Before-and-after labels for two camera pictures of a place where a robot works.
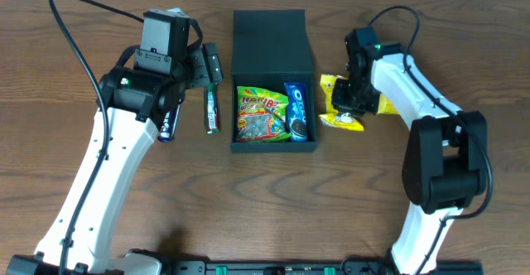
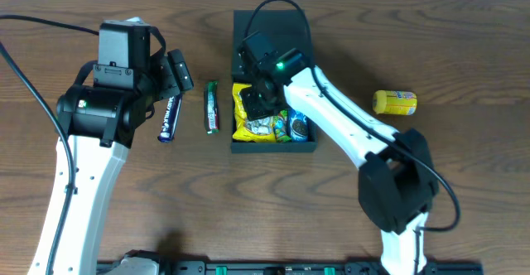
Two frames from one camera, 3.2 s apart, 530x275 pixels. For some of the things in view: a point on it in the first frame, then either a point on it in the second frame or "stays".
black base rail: (313, 267) stays
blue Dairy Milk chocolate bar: (168, 128) stays
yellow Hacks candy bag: (334, 117) to (258, 129)
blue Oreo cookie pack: (296, 94) stays
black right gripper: (345, 97) to (255, 102)
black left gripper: (200, 69) to (179, 74)
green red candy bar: (213, 123) stays
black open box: (271, 47) stays
